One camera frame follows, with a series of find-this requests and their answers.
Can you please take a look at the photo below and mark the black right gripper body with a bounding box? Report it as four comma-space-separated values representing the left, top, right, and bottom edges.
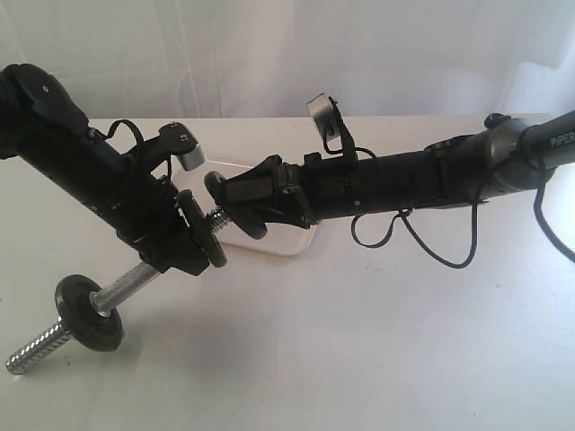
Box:
280, 151, 443, 224

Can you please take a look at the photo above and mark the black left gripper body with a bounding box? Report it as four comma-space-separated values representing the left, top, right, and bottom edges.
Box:
105, 165, 184, 256

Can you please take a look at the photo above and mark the black weight plate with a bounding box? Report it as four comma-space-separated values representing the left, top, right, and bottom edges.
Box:
204, 171, 268, 240

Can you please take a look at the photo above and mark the black weight plate end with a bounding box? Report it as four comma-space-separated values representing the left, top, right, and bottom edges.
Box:
54, 275, 124, 352
176, 189, 227, 268

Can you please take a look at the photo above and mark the chrome dumbbell bar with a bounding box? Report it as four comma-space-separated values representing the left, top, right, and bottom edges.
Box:
4, 208, 233, 374

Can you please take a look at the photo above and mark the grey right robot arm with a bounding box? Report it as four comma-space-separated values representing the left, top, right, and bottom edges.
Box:
204, 113, 574, 239

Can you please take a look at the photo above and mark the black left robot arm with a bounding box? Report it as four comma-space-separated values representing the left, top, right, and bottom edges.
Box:
1, 64, 209, 276

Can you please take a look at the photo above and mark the white rectangular tray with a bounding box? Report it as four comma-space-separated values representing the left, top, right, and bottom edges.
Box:
172, 153, 317, 257

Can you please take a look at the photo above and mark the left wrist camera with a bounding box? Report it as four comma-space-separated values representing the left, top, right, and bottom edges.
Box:
158, 122, 205, 172

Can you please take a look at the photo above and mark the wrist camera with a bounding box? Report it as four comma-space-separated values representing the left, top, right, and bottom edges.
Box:
306, 93, 340, 140
158, 122, 205, 172

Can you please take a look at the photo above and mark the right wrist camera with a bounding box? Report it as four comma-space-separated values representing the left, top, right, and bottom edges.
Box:
306, 93, 340, 140

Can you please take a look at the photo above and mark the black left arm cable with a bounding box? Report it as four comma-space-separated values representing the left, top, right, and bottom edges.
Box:
89, 119, 176, 189

